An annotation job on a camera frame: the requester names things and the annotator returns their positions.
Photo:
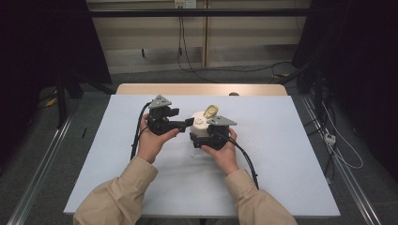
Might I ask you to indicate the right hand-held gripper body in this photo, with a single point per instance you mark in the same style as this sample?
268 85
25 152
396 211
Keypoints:
219 137

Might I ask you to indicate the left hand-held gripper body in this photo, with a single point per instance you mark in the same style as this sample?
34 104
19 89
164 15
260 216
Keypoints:
158 123

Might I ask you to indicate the clear bottle with cream lid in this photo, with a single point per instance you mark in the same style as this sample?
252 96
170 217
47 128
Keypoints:
200 123

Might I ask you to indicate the person's right hand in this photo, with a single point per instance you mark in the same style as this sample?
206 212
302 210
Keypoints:
226 157

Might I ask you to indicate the person's left hand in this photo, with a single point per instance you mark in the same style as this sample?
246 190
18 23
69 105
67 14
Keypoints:
151 145

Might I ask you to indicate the small crumbs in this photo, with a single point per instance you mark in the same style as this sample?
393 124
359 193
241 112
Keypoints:
192 155

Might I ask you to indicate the wooden table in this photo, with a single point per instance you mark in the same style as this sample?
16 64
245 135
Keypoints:
187 89

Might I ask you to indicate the dark round knob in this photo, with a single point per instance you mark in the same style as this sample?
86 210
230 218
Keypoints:
234 93

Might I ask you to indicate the wooden vertical strip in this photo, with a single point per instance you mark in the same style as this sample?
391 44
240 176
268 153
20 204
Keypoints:
205 37

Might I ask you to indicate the black metal stand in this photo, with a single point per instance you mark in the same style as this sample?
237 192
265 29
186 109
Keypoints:
61 100
317 90

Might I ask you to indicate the black horizontal bar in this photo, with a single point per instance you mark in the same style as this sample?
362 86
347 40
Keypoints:
200 12

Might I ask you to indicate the white power strip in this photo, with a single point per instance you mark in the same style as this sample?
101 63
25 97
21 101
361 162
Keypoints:
329 138

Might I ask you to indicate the dark curtain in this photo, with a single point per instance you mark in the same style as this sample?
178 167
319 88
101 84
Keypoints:
43 47
359 62

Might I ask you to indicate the white wall socket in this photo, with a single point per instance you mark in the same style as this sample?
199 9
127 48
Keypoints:
185 3

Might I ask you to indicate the metal floor rail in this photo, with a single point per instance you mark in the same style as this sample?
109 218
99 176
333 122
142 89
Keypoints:
40 168
347 175

